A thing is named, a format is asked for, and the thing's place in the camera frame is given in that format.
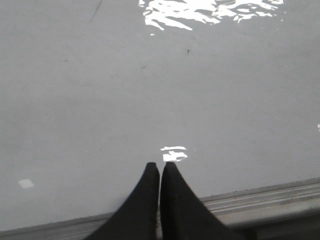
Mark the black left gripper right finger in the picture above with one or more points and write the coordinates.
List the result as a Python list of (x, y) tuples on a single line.
[(183, 216)]

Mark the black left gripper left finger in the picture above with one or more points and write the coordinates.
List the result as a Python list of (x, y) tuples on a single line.
[(136, 219)]

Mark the white whiteboard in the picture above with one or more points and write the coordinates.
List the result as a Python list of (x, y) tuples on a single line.
[(92, 90)]

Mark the grey aluminium whiteboard frame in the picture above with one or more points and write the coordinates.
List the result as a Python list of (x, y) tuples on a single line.
[(270, 212)]

